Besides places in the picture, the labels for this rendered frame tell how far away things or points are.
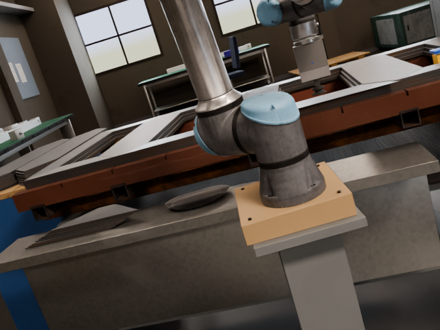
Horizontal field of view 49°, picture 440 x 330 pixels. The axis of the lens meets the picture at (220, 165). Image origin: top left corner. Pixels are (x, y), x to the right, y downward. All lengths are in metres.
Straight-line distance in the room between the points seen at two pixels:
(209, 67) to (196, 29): 0.09
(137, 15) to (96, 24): 0.81
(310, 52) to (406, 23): 7.47
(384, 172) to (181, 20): 0.62
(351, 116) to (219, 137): 0.47
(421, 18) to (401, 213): 7.58
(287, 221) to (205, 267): 0.57
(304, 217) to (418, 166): 0.37
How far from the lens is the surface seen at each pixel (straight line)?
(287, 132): 1.02
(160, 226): 1.34
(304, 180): 1.05
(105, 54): 10.07
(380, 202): 1.47
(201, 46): 1.08
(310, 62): 1.43
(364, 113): 1.43
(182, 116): 2.14
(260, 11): 1.33
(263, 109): 1.01
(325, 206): 1.04
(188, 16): 1.08
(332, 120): 1.43
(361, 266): 1.55
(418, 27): 8.94
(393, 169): 1.28
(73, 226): 1.51
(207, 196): 1.37
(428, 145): 1.85
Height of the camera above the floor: 1.11
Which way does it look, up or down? 14 degrees down
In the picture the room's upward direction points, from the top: 17 degrees counter-clockwise
